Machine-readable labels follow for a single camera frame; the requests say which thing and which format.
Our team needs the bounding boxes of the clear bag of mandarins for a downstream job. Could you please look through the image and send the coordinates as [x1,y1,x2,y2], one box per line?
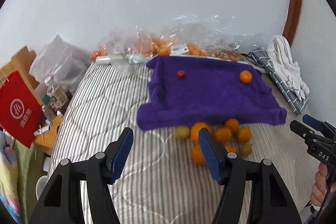
[134,25,208,57]
[90,27,137,62]

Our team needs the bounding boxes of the red paper bag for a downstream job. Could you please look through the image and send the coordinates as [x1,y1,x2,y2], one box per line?
[0,70,45,148]

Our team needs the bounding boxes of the white tube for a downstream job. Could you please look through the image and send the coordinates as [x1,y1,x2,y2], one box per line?
[95,56,112,65]

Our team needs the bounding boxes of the yellow round fruit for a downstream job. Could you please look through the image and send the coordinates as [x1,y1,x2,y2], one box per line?
[175,126,190,140]
[239,144,253,157]

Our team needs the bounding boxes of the clear plastic bottle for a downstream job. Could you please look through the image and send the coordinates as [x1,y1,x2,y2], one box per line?
[43,76,67,109]

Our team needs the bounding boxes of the orange mandarin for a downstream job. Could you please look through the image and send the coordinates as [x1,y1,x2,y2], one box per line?
[239,70,253,84]
[237,127,252,145]
[224,118,240,133]
[190,122,212,142]
[215,127,232,143]

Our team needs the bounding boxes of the brown paper bag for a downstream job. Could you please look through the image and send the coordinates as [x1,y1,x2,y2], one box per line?
[0,46,42,106]

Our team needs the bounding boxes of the person's right hand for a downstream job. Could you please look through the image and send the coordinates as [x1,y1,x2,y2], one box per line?
[310,162,336,207]

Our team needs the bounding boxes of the clear bag of longans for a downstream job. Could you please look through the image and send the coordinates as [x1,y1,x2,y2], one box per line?
[202,14,269,62]

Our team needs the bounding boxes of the white cloth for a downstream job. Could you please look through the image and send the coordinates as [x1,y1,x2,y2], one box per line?
[267,35,310,102]

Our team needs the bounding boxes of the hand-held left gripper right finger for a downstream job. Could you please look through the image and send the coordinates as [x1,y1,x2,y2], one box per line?
[198,128,302,224]

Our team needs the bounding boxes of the person's right forearm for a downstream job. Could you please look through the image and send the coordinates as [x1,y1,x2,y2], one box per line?
[301,202,328,224]

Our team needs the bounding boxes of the yellow-green blanket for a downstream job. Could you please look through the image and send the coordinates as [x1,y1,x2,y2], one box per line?
[0,130,49,224]

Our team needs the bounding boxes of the white plastic bag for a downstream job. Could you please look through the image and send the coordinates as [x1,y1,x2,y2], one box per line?
[29,34,91,89]

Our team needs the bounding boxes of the grey checked cloth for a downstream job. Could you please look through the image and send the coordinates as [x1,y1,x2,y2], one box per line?
[248,48,307,115]

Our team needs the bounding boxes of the purple towel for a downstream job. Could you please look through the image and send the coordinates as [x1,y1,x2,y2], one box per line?
[136,55,287,131]

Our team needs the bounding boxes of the striped bed sheet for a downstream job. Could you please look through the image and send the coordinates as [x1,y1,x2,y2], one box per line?
[49,60,323,224]

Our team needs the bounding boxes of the black cable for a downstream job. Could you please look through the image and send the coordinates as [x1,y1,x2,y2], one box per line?
[241,52,266,67]

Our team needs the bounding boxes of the brown door frame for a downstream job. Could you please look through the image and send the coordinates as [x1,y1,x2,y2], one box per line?
[282,0,304,47]

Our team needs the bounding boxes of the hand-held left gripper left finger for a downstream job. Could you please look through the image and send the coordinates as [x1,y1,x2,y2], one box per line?
[30,127,134,224]

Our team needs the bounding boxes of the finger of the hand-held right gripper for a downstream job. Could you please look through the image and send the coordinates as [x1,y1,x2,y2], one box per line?
[290,120,324,144]
[303,114,336,139]

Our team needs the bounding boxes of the small clear bottle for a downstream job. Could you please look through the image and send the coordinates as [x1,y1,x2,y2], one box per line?
[127,54,146,64]

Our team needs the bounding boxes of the white cup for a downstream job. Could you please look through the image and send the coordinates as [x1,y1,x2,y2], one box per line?
[35,175,49,201]

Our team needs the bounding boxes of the wooden nightstand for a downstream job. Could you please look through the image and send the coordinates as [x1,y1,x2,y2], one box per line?
[34,109,65,157]

